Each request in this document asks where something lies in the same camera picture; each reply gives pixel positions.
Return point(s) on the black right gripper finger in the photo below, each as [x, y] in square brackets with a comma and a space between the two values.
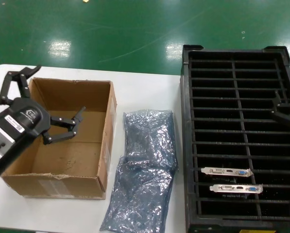
[285, 114]

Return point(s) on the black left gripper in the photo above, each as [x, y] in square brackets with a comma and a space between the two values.
[33, 119]

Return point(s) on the graphics card with silver bracket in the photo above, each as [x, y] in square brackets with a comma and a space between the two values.
[222, 171]
[232, 188]

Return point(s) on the grey antistatic bag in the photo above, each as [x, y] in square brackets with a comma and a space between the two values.
[140, 199]
[149, 136]

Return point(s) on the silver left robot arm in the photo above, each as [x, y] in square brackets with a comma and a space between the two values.
[4, 136]

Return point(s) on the brown cardboard box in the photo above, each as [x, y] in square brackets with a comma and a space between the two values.
[62, 94]

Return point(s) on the black slotted container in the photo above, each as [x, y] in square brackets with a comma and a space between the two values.
[234, 102]

